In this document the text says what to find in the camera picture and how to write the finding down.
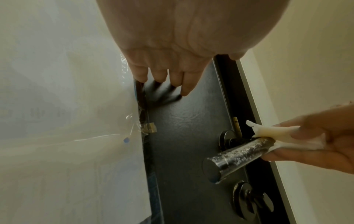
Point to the white wet wipe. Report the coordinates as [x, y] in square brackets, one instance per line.
[276, 132]

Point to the black thumb-turn lock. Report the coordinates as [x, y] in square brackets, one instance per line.
[251, 201]

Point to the clear tape piece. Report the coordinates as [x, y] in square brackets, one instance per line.
[148, 128]

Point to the black door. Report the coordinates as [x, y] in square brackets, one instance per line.
[188, 131]

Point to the person's left hand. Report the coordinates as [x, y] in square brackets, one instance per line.
[193, 32]

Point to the person's right hand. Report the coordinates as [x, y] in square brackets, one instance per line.
[337, 131]

